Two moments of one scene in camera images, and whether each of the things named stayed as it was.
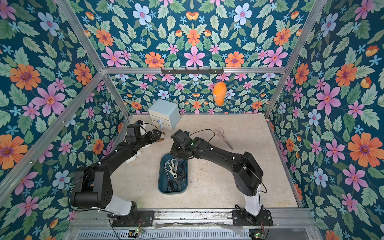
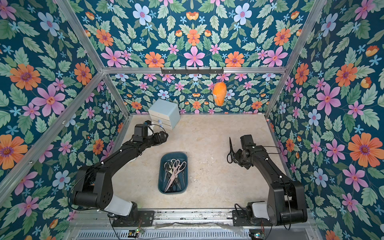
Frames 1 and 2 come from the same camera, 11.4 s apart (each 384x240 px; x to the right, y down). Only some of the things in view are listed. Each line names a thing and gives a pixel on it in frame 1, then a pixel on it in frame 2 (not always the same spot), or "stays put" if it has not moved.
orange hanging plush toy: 219,91 stays put
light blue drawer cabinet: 167,113 stays put
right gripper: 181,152 -> 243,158
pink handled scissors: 219,132 -> 177,168
